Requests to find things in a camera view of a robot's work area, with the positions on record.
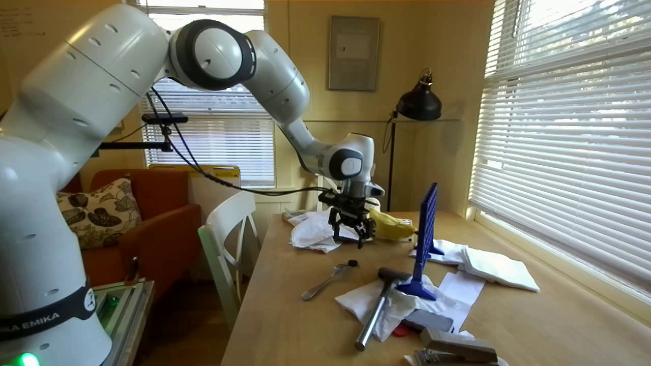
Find grey stapler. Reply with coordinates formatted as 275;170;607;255
414;330;498;366

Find yellow banana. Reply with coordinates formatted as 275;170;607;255
369;210;416;242

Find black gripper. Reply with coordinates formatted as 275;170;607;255
317;190;373;249

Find white wooden chair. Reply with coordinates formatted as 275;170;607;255
198;191;261;326

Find white window blind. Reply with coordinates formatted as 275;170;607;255
470;0;651;288

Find orange armchair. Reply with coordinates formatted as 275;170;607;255
56;168;201;300

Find white paper sheets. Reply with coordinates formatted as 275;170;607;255
333;239;543;343

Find patterned cushion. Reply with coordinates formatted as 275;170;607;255
56;177;142;250

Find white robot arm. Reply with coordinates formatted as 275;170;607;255
0;2;383;366

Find white cloth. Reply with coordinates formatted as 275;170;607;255
283;212;357;255

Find black desk lamp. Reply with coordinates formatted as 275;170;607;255
385;68;444;212

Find blue connect four grid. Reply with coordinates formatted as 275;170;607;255
399;186;437;301

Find grey wall panel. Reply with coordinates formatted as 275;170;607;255
328;16;383;92

